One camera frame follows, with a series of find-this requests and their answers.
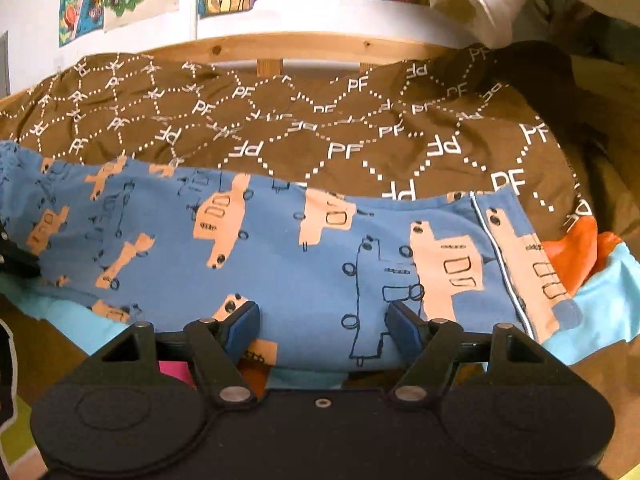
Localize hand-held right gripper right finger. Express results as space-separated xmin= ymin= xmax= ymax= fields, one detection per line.
xmin=385 ymin=300 xmax=543 ymax=408

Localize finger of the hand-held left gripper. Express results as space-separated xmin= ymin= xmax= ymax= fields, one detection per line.
xmin=0 ymin=229 xmax=42 ymax=277

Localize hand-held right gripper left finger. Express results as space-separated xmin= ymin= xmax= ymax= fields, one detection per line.
xmin=100 ymin=301 xmax=262 ymax=407

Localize blue pants with orange cars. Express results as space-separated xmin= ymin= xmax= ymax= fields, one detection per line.
xmin=0 ymin=141 xmax=584 ymax=372

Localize yellow green printed cloth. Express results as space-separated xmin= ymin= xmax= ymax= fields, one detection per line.
xmin=0 ymin=322 xmax=53 ymax=480

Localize light blue orange cloth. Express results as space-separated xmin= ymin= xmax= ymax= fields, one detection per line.
xmin=0 ymin=219 xmax=640 ymax=392

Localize brown printed blanket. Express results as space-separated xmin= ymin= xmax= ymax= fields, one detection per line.
xmin=0 ymin=46 xmax=598 ymax=241

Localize red-haired figure wall poster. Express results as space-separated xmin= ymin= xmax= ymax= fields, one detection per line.
xmin=58 ymin=0 xmax=109 ymax=49

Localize wooden bed frame rail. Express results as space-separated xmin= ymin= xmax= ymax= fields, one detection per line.
xmin=135 ymin=33 xmax=453 ymax=77

